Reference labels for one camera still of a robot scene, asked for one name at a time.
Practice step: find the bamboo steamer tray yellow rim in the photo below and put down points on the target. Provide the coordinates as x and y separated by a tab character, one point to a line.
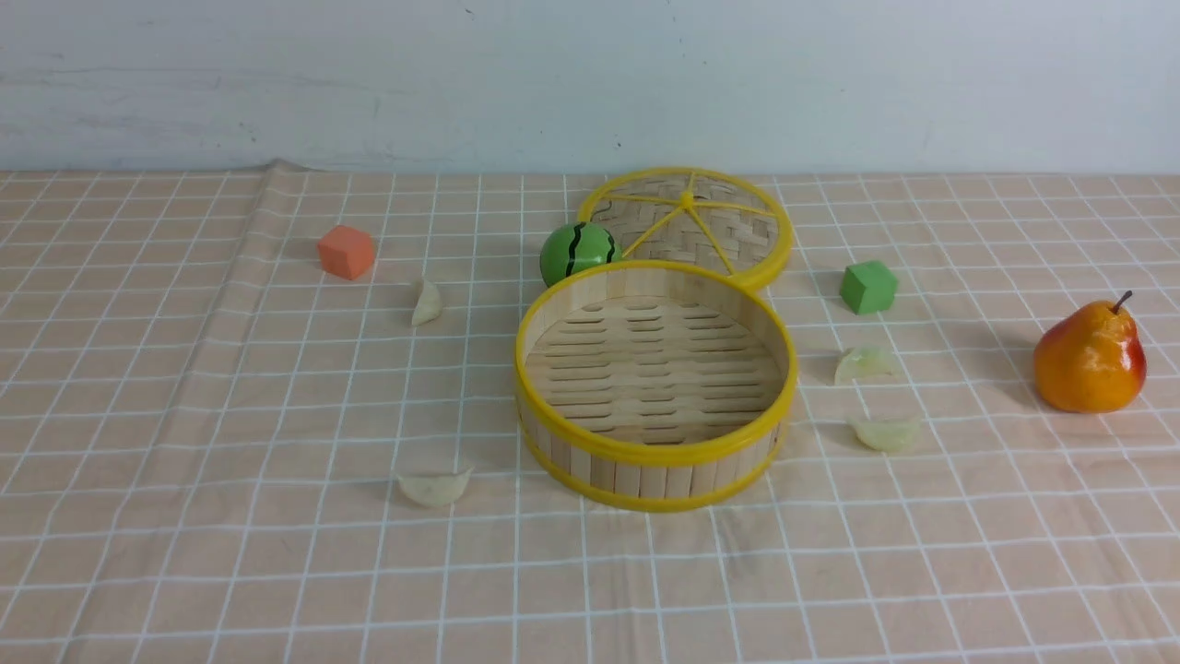
652	385

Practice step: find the white dumpling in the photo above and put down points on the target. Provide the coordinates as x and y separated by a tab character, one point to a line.
433	489
429	304

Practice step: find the pale green dumpling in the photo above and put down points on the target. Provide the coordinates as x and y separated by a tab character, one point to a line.
866	362

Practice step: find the orange foam cube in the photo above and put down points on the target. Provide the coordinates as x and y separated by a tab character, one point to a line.
346	253

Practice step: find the green foam cube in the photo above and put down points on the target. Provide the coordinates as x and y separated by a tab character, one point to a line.
868	287

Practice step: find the orange yellow toy pear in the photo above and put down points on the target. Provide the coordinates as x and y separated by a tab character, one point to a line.
1091	362

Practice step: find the woven bamboo steamer lid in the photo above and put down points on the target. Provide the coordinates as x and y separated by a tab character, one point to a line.
696	216

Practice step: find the pink checked tablecloth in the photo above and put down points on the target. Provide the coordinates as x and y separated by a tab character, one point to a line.
201	432

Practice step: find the green toy watermelon ball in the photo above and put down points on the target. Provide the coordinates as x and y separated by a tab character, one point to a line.
575	247

